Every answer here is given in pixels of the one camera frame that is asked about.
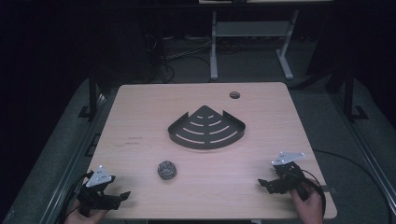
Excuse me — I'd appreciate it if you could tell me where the black metal corner shelf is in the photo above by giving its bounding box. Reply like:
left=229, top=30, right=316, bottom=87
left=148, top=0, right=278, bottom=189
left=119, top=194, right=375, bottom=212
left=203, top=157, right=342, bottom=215
left=167, top=105, right=247, bottom=150

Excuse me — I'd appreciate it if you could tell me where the bundle of floor cables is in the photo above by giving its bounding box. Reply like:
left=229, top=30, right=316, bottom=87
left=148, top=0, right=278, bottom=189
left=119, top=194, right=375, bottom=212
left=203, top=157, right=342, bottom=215
left=143, top=33, right=216, bottom=84

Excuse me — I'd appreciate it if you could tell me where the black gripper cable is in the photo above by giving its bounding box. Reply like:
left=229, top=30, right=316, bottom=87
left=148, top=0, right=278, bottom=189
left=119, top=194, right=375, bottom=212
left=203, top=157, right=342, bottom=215
left=58, top=173, right=94, bottom=223
left=299, top=168, right=328, bottom=217

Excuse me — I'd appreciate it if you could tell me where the steel wool ball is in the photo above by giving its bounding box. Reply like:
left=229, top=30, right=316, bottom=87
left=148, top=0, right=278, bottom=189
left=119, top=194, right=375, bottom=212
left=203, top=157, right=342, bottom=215
left=157, top=160, right=177, bottom=181

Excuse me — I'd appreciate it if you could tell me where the person's right hand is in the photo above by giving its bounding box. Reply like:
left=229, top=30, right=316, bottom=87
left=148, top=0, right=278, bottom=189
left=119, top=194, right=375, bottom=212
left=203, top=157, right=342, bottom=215
left=289, top=179, right=325, bottom=224

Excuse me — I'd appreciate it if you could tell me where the black metal post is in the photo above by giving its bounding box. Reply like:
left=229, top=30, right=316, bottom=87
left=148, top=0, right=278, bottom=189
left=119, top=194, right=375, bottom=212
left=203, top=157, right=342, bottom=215
left=343, top=69, right=370, bottom=123
left=78, top=70, right=100, bottom=121

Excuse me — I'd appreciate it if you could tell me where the black floor cable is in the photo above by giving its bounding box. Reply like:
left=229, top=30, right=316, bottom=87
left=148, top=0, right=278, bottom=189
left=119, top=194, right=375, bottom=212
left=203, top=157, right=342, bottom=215
left=312, top=148, right=394, bottom=220

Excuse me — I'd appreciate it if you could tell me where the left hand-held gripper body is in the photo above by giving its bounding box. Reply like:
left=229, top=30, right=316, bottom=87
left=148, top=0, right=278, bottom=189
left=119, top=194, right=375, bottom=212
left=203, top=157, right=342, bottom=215
left=77, top=164, right=117, bottom=217

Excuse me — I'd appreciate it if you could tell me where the white metal stand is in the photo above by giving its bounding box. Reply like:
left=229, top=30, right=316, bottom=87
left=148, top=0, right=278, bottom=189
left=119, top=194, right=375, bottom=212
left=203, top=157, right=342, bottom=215
left=209, top=9, right=300, bottom=81

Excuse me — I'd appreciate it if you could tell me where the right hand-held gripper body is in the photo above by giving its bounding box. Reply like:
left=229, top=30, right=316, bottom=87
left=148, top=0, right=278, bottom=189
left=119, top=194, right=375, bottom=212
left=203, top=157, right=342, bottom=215
left=270, top=151, right=312, bottom=201

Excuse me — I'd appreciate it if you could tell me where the person's left hand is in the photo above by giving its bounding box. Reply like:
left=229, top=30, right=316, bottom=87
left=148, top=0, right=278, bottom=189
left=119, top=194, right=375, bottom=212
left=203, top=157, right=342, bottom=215
left=64, top=199, right=109, bottom=224

